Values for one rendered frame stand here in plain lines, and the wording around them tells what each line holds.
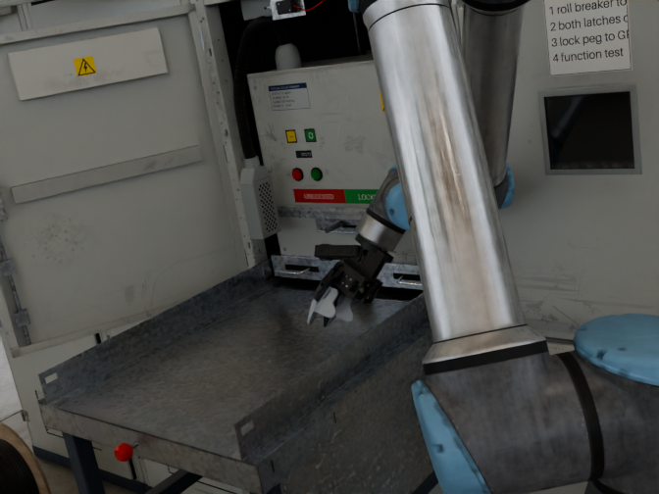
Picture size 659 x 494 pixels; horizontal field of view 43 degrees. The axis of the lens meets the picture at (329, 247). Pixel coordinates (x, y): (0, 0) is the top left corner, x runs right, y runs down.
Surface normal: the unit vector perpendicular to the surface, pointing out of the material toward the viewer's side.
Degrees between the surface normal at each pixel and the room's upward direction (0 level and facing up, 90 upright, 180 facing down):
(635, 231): 90
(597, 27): 90
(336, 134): 90
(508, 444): 70
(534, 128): 90
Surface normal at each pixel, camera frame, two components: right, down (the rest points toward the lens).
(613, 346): -0.11, -0.95
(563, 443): 0.01, 0.11
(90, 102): 0.41, 0.19
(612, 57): -0.60, 0.32
